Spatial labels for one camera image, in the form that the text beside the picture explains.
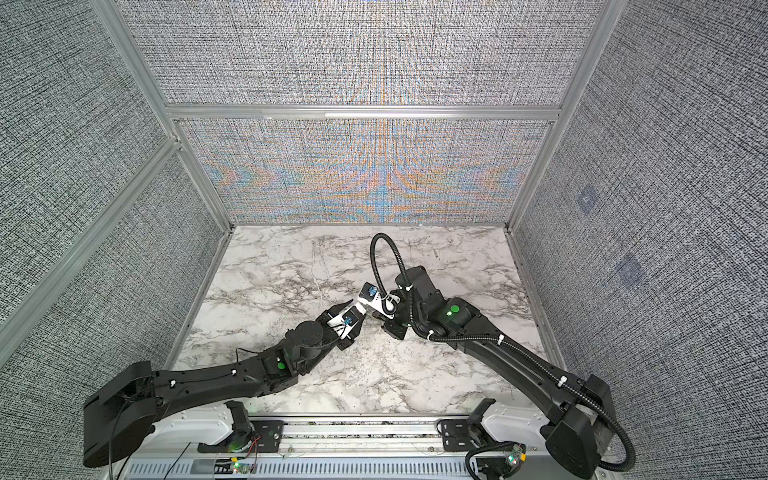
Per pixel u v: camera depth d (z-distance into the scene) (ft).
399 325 2.13
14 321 1.72
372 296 2.05
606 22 2.34
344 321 2.09
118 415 1.33
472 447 2.35
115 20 2.32
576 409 1.28
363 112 2.87
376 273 2.02
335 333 2.18
